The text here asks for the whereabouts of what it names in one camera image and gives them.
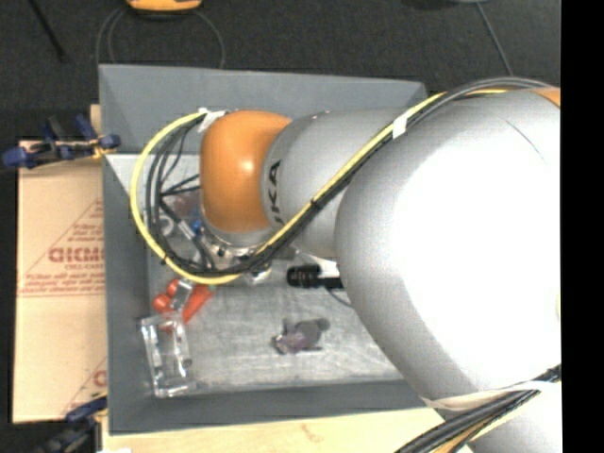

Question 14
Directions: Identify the grey metal bin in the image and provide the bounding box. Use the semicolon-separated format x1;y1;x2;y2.
97;63;445;434

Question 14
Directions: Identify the grey and purple small toy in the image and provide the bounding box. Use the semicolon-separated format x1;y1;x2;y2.
272;317;331;355

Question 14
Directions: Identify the brown cardboard board red print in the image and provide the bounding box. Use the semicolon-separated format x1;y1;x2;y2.
10;103;110;425

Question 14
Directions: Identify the orange handled tool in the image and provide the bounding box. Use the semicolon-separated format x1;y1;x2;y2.
152;277;217;326

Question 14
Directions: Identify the black cylinder on white bracket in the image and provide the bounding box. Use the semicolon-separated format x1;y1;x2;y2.
286;262;344;293

